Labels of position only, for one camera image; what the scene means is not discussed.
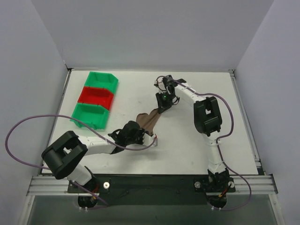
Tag green plastic bin near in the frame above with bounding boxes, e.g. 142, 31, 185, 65
72, 103, 109, 129

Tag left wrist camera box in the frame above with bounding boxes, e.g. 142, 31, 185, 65
143, 134, 158, 147

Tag aluminium front frame rail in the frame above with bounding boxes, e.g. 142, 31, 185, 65
27, 174, 278, 196

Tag green plastic bin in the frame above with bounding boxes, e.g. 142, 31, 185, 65
84, 72, 119, 94
72, 103, 109, 129

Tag tan sock with striped cuff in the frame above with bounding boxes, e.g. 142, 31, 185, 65
135, 108, 161, 136

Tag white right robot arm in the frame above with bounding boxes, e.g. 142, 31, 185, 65
154, 75, 230, 191

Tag red plastic bin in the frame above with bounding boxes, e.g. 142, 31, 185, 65
77, 86, 114, 110

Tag green plastic bin far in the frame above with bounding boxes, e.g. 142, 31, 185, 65
84, 72, 119, 94

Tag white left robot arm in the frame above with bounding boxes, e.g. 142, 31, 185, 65
41, 121, 153, 193

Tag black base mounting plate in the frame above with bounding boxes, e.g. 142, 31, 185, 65
67, 174, 236, 208

